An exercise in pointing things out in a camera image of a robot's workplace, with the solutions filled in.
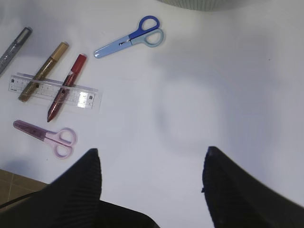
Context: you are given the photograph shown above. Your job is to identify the green woven plastic basket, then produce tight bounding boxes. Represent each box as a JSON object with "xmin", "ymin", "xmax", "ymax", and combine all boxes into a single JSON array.
[{"xmin": 159, "ymin": 0, "xmax": 269, "ymax": 12}]

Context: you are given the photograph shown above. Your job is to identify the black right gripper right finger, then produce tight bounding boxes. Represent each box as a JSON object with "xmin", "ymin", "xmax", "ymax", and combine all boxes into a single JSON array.
[{"xmin": 202, "ymin": 146, "xmax": 304, "ymax": 228}]

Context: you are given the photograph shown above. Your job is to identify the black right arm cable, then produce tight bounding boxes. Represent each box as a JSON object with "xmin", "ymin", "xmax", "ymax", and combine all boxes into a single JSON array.
[{"xmin": 0, "ymin": 191, "xmax": 46, "ymax": 209}]

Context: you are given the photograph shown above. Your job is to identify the pink scissors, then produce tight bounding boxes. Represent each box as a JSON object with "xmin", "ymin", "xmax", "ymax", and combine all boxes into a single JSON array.
[{"xmin": 13, "ymin": 120, "xmax": 77, "ymax": 159}]

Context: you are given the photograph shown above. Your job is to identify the gold glitter pen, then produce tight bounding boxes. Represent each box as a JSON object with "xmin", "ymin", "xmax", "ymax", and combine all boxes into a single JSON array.
[{"xmin": 18, "ymin": 42, "xmax": 69, "ymax": 102}]

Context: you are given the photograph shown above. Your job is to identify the silver glitter pen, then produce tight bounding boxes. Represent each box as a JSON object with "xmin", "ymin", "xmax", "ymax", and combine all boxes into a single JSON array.
[{"xmin": 0, "ymin": 27, "xmax": 33, "ymax": 75}]

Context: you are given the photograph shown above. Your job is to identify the red glitter pen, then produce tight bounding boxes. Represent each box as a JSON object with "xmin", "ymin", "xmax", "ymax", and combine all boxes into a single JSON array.
[{"xmin": 47, "ymin": 54, "xmax": 87, "ymax": 123}]

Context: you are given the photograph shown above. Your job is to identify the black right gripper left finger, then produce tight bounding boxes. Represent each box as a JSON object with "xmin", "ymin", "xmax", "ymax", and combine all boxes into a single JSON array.
[{"xmin": 0, "ymin": 149, "xmax": 157, "ymax": 228}]

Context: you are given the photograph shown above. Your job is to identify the clear plastic ruler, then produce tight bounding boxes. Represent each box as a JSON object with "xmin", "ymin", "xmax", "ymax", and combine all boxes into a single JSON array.
[{"xmin": 9, "ymin": 73, "xmax": 102, "ymax": 111}]

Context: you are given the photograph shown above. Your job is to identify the blue scissors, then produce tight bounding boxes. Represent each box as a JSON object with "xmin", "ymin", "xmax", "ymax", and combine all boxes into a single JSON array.
[{"xmin": 94, "ymin": 15, "xmax": 164, "ymax": 59}]

